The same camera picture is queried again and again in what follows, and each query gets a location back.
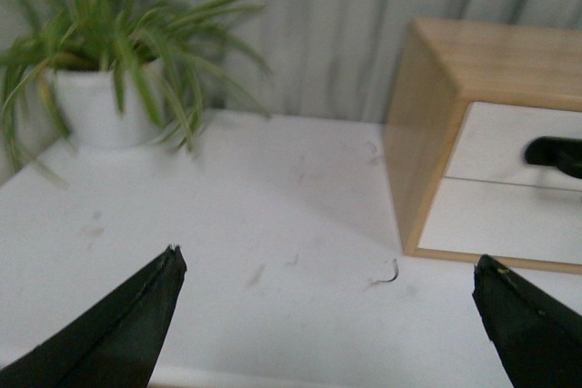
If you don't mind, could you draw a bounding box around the white lower drawer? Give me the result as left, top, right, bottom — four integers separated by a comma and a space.
419, 179, 581, 264

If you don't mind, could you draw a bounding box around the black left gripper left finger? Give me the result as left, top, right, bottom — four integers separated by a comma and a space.
1, 246, 187, 387

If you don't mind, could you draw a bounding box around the white drawer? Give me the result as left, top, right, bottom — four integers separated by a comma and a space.
419, 179, 581, 264
446, 102, 581, 191

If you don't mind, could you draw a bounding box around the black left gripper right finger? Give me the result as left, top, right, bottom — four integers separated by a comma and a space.
473, 254, 581, 387

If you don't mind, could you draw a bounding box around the black drawer handle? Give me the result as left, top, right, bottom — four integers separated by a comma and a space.
524, 136, 582, 179

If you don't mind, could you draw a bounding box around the wooden drawer cabinet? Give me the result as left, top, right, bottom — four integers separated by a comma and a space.
385, 18, 581, 274

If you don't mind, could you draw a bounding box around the white plant pot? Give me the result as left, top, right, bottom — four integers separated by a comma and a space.
47, 70, 166, 149

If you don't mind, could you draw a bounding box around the white upper drawer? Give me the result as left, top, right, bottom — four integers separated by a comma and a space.
446, 102, 581, 191

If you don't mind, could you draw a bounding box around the green spider plant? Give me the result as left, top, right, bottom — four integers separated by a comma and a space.
1, 0, 267, 173

